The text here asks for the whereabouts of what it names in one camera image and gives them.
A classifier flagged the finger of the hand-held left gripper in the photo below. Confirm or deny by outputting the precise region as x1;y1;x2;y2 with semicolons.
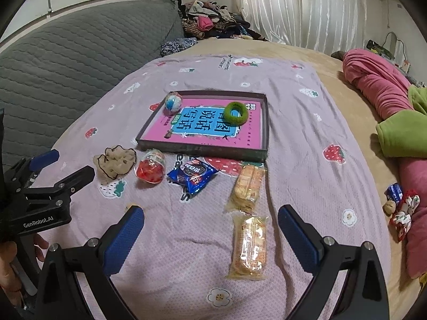
2;149;60;194
20;166;96;207

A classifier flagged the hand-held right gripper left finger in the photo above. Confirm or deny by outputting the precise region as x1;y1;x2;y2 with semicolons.
25;206;145;320

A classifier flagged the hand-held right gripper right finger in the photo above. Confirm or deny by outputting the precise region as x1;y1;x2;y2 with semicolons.
278;204;391;320

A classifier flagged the orange cracker packet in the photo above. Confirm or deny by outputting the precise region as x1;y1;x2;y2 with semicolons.
227;214;269;281
228;164;266;212

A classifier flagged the grey shallow cardboard box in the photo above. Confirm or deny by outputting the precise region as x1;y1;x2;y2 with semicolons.
136;90;269;163

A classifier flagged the person's left hand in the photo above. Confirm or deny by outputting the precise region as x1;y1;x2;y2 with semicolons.
0;233;49;307

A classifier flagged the beige hair scrunchie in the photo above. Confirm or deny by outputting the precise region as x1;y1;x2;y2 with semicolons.
93;145;137;179

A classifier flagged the red jelly cup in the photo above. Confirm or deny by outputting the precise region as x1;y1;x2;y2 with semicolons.
134;149;167;184

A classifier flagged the grey quilted cover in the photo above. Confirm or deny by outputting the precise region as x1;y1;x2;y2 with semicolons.
0;0;185;177

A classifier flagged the small blue snack packet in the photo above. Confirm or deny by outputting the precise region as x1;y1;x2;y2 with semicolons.
385;183;404;204

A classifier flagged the red white floral scrunchie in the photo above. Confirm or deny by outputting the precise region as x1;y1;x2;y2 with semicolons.
391;189;421;243

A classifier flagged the pink book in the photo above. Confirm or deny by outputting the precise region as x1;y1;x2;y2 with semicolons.
142;98;264;149

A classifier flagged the clear capsule toy ball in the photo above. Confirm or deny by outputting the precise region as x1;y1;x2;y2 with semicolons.
164;91;183;112

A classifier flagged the green fuzzy hair scrunchie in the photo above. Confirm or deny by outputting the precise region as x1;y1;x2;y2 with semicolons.
223;101;249;125

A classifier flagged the green cloth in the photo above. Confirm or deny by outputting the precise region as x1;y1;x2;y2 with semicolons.
376;85;427;159

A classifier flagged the beige bed sheet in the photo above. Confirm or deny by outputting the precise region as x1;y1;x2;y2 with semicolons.
197;38;421;317

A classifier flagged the dark floral cloth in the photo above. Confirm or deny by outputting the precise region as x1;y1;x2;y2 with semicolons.
160;37;198;57

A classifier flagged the pile of clothes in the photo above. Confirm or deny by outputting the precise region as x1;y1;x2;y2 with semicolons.
170;0;267;42

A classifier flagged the white curtain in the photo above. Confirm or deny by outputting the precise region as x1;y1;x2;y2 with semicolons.
234;0;371;57

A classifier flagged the white wire hanger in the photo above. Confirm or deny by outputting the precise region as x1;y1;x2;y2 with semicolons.
383;31;407;62

